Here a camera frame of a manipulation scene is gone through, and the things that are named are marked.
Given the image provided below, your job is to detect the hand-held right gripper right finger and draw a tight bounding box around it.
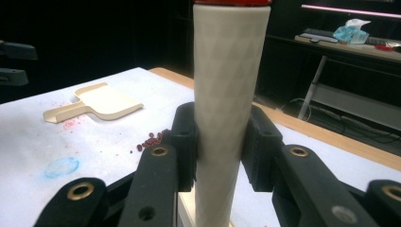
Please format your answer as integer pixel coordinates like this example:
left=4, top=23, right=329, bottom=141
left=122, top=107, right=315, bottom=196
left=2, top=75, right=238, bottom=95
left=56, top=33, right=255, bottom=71
left=241, top=105, right=285, bottom=193

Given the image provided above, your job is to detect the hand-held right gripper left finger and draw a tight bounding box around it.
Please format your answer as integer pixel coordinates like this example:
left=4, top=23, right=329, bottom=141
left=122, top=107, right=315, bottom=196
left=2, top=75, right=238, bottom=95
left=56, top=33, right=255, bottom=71
left=169, top=101, right=199, bottom=193

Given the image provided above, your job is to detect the pile of red beans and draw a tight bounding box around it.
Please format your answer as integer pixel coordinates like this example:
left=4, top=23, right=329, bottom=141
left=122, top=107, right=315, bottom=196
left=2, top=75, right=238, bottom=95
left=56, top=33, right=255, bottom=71
left=131, top=129, right=173, bottom=154

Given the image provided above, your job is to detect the cream hand brush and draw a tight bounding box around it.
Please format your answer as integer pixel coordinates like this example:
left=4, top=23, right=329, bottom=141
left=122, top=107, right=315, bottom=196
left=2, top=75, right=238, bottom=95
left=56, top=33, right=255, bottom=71
left=192, top=0, right=272, bottom=227

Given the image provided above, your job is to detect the cream dustpan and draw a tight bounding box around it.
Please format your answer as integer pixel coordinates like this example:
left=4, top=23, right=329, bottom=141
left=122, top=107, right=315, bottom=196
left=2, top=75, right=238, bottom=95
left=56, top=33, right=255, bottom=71
left=43, top=81, right=145, bottom=124

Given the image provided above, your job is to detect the dark keyboard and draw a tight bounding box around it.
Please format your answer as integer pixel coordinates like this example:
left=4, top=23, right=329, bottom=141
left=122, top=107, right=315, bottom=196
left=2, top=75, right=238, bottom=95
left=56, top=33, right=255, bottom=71
left=299, top=27, right=340, bottom=44

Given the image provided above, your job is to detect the blue tissue pack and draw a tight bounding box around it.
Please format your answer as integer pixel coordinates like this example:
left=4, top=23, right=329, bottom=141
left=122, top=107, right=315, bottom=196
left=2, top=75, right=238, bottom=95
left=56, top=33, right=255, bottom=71
left=333, top=18, right=372, bottom=45

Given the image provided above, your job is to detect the white floor cable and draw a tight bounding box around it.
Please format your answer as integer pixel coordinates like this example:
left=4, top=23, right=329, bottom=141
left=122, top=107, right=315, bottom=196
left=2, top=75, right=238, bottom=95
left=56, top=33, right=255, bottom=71
left=279, top=97, right=312, bottom=121

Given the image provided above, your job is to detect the black floor cable bundle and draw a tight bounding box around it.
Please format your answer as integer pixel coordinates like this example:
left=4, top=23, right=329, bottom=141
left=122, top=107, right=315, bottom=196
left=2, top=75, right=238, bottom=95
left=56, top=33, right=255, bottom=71
left=315, top=107, right=401, bottom=145

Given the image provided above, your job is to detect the wooden desk with white frame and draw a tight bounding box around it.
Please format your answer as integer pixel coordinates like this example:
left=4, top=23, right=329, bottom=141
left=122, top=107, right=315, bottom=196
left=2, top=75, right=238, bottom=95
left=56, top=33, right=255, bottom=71
left=294, top=32, right=401, bottom=131

